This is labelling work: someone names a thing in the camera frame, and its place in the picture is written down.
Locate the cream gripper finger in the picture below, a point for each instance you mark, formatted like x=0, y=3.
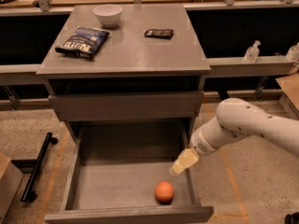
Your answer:
x=177, y=168
x=188, y=157

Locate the orange fruit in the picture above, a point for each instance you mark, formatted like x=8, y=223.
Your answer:
x=164, y=192

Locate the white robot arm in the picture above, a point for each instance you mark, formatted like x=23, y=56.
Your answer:
x=236, y=119

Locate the closed grey top drawer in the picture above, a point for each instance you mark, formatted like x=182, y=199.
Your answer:
x=123, y=106

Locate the open grey middle drawer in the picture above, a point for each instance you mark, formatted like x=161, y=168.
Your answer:
x=116, y=169

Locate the grey drawer cabinet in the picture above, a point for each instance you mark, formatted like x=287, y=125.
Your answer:
x=128, y=62

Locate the clear sanitizer pump bottle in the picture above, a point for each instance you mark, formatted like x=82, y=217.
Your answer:
x=252, y=52

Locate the cardboard box right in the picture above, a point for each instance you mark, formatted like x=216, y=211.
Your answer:
x=289, y=99

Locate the cardboard box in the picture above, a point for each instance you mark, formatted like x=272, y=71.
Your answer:
x=10, y=179
x=289, y=99

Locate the black snack bar wrapper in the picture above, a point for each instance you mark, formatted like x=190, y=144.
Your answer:
x=159, y=33

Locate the blue chip bag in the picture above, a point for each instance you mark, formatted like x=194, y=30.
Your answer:
x=83, y=43

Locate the white ceramic bowl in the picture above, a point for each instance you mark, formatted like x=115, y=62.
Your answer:
x=108, y=15

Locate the cardboard box left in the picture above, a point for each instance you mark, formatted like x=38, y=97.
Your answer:
x=10, y=179

